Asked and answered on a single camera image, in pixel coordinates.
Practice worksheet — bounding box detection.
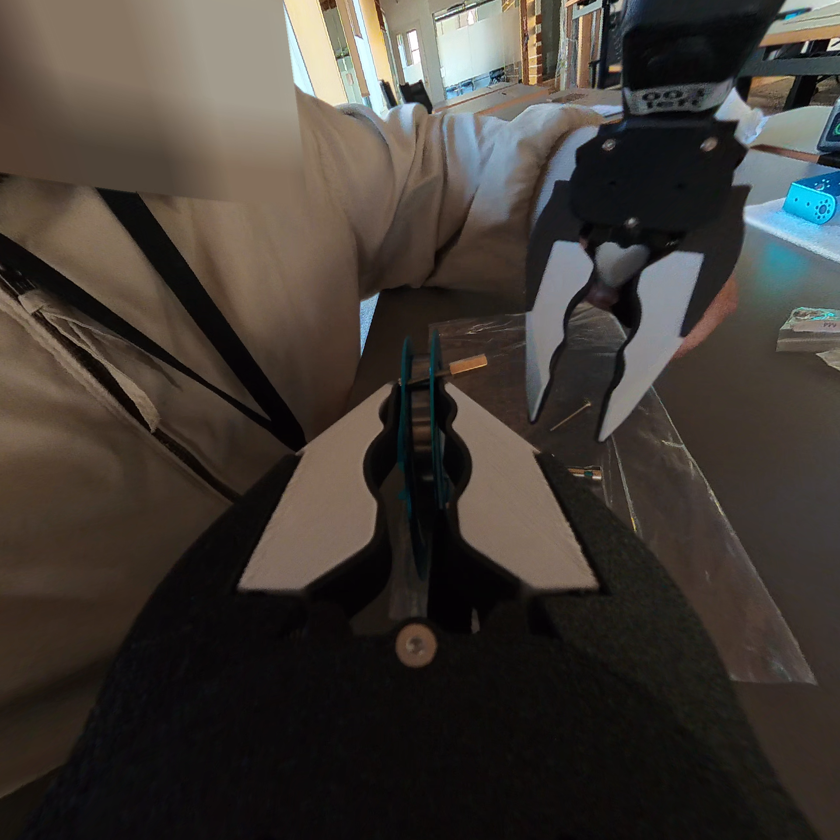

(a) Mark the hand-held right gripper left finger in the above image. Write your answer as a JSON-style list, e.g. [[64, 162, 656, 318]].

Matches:
[[236, 382, 403, 621]]

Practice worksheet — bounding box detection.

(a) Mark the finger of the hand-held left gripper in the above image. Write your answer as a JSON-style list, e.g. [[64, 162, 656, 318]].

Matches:
[[525, 238, 599, 424], [594, 249, 706, 442]]

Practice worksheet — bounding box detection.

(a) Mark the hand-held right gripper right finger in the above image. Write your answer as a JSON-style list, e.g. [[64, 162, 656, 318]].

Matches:
[[433, 382, 601, 624]]

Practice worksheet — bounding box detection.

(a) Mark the blue metal disc assembly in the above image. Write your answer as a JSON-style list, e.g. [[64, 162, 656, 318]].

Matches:
[[384, 328, 455, 592]]

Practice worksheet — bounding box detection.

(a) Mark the person's left hand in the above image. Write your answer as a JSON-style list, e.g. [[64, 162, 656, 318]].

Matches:
[[676, 276, 735, 358]]

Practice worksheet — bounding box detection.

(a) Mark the long steel screw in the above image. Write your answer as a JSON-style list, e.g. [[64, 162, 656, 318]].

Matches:
[[549, 400, 593, 433]]

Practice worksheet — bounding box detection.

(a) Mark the white foam sheet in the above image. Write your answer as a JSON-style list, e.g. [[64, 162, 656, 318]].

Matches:
[[745, 200, 840, 247]]

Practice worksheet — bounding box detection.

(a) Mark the brown wooden strip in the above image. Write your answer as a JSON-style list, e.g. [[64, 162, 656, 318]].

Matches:
[[748, 144, 821, 164]]

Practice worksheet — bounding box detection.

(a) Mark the pile of small hardware bags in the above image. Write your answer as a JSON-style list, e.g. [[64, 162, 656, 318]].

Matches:
[[776, 307, 840, 370]]

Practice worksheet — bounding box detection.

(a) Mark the clear plastic bag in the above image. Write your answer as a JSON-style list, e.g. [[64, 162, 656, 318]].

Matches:
[[427, 311, 818, 686]]

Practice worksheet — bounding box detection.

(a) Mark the blue metal bracket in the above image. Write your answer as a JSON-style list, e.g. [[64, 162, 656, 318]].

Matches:
[[782, 172, 840, 227]]

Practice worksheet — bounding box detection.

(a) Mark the black lanyard strap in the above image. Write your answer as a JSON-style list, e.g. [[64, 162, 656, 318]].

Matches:
[[98, 189, 308, 454]]

